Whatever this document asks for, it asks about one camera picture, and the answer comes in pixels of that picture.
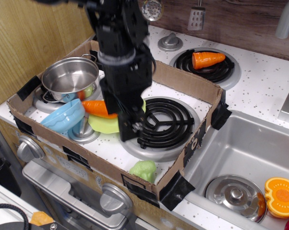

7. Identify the silver sink basin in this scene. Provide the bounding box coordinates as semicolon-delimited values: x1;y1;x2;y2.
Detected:
182;110;289;230

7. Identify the silver oven knob left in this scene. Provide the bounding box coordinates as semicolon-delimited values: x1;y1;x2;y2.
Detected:
17;135;45;162

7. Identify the silver oven knob right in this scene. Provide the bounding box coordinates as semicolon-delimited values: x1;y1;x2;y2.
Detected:
100;183;133;215

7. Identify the orange toy carrot green top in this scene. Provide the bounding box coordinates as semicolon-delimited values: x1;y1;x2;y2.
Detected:
82;100;118;119

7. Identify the green toy broccoli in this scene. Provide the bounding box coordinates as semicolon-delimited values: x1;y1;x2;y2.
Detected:
129;161;156;183

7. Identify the silver oven door handle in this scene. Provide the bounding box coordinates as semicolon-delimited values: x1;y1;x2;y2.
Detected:
22;161;129;230

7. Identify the small steel pot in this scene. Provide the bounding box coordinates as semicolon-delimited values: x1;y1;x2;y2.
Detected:
41;54;100;103

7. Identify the silver oven knob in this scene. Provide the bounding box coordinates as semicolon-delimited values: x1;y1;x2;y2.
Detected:
100;183;133;215
17;135;45;162

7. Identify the hanging metal strainer ladle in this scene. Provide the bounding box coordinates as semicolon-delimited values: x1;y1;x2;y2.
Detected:
141;0;164;22

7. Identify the front right black burner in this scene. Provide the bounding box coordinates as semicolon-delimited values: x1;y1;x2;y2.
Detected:
120;97;200;162

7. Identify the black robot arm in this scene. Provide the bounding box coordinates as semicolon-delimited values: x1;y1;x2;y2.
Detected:
76;0;156;141

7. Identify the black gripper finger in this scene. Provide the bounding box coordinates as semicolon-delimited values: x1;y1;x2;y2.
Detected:
103;92;121;114
118;109;145;142

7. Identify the hanging metal spatula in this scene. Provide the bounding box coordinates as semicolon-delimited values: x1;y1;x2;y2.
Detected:
188;0;206;31

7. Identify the steel pot lid in sink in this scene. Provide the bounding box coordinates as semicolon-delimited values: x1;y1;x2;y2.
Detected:
203;174;267;223

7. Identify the silver faucet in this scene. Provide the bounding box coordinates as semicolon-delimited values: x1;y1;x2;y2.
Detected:
275;1;289;39

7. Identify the light green plastic plate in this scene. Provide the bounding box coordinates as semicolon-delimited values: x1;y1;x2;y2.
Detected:
88;99;147;134

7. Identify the silver knob back centre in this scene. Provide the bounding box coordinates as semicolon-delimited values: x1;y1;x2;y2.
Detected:
157;33;183;52

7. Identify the silver knob inside fence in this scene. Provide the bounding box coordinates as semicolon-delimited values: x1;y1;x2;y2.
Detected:
68;116;100;144

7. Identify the black cable bottom left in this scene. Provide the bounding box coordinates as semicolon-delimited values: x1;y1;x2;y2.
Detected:
0;203;30;230

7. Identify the light blue plastic bowl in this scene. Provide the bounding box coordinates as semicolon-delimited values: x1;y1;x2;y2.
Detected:
40;99;85;133

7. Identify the orange tag bottom left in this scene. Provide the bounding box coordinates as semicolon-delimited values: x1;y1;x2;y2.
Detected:
30;211;54;226

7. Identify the orange toy fruit half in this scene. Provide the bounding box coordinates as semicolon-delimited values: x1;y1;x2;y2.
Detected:
265;177;289;219

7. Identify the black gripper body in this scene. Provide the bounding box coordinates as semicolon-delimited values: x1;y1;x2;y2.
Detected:
98;49;156;114

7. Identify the orange carrot piece on burner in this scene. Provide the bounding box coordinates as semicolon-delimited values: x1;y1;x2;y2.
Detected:
192;52;226;69

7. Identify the back right black burner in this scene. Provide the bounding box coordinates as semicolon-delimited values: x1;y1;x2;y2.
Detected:
170;48;242;90

